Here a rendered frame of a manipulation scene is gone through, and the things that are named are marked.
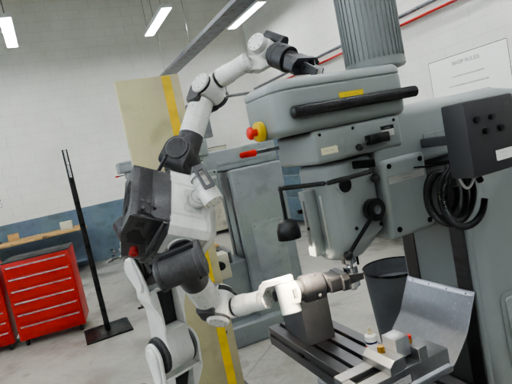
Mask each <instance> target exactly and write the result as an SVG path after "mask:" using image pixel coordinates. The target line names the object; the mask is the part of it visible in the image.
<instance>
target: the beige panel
mask: <svg viewBox="0 0 512 384"><path fill-rule="evenodd" d="M114 89H115V93H116V96H117V103H118V106H119V109H120V116H121V119H122V123H123V128H124V132H125V136H126V142H127V145H128V149H129V153H130V159H131V162H132V166H134V165H138V166H142V167H145V168H151V169H154V170H157V169H158V167H159V165H160V162H159V160H158V156H159V154H160V152H161V150H162V148H163V146H164V145H165V143H166V142H167V140H168V139H170V138H171V137H172V136H178V134H179V132H180V128H181V124H182V122H183V119H184V115H185V112H186V109H185V105H184V99H183V95H182V91H181V85H180V81H179V77H178V74H173V75H162V76H155V77H148V78H137V79H130V80H123V81H117V82H114ZM205 256H206V259H207V261H208V263H209V269H210V273H209V277H210V279H211V280H212V282H213V283H222V284H223V281H222V275H221V271H220V267H219V261H218V257H217V253H216V246H215V243H214V241H213V243H212V244H211V246H210V247H209V249H208V250H207V252H206V254H205ZM184 311H185V315H186V319H187V325H188V326H190V327H192V329H193V330H195V332H196V333H197V336H198V338H199V342H200V350H201V355H202V361H203V369H202V373H201V376H200V381H199V384H248V383H247V382H246V381H245V380H244V377H243V373H242V367H241V363H240V359H239V355H238V349H237V345H236V341H235V335H234V331H233V327H232V321H231V319H230V321H229V324H228V325H227V326H225V327H214V326H212V325H209V324H208V323H207V322H205V321H203V320H202V319H201V318H200V316H199V315H198V314H197V313H196V306H195V305H194V304H193V303H192V301H191V300H190V298H189V297H188V295H187V294H186V293H185V299H184Z"/></svg>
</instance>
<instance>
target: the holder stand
mask: <svg viewBox="0 0 512 384"><path fill-rule="evenodd" d="M300 305H301V308H302V311H301V312H297V313H295V314H294V313H293V314H291V315H284V316H283V319H284V322H285V326H286V330H288V331H289V332H291V333H292V334H293V335H295V336H296V337H297V338H298V339H300V340H301V341H302V342H303V343H305V344H306V345H307V346H312V345H313V344H317V343H319V342H322V341H325V340H328V339H329V338H333V337H335V334H334V327H333V323H332V319H331V311H330V307H329V303H328V296H326V297H325V298H323V299H319V300H318V301H316V300H315V301H311V302H304V301H302V300H301V302H300Z"/></svg>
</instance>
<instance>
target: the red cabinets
mask: <svg viewBox="0 0 512 384"><path fill-rule="evenodd" d="M88 312H89V310H88V304H87V301H86V298H85V292H84V288H83V285H82V279H81V276H80V273H79V269H78V264H77V260H76V257H75V252H74V248H73V245H72V242H70V243H66V244H63V245H57V246H53V247H50V248H44V249H40V250H37V251H32V252H28V253H24V254H19V255H15V256H11V257H10V258H8V259H7V260H6V261H4V262H2V259H0V347H4V346H7V345H9V349H10V350H13V349H14V347H13V343H15V341H16V339H17V337H18V334H19V337H20V340H21V342H22V341H26V344H27V346H28V345H30V339H32V338H37V337H40V336H43V335H46V334H51V333H53V332H57V331H61V330H64V329H67V328H72V327H75V326H78V325H80V328H81V330H84V324H85V323H86V321H87V317H88Z"/></svg>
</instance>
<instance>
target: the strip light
mask: <svg viewBox="0 0 512 384"><path fill-rule="evenodd" d="M266 1H267V0H256V1H255V2H253V3H252V4H251V5H250V6H249V7H248V8H247V9H246V10H245V11H244V12H242V13H241V14H240V15H239V16H238V17H237V18H236V19H235V20H234V21H233V22H232V23H231V24H230V25H229V26H228V27H227V29H235V28H237V27H238V26H239V25H240V24H241V23H242V22H244V21H245V20H246V19H247V18H248V17H250V16H251V15H252V14H253V13H254V12H255V11H257V10H258V9H259V8H260V7H261V6H262V5H263V4H264V3H265V2H266ZM171 9H172V4H160V5H159V7H158V10H157V11H156V13H155V14H154V16H153V18H152V20H151V21H150V23H149V25H148V27H147V25H146V27H147V28H146V30H145V32H144V36H154V35H155V33H156V31H157V30H158V29H159V27H160V26H161V24H162V22H163V21H164V19H165V18H166V17H167V15H168V13H169V11H170V10H171ZM0 29H1V32H2V36H3V38H4V41H5V45H6V47H7V48H9V47H19V45H18V39H17V35H16V32H15V28H14V23H13V19H12V16H11V13H5V12H4V11H3V13H0Z"/></svg>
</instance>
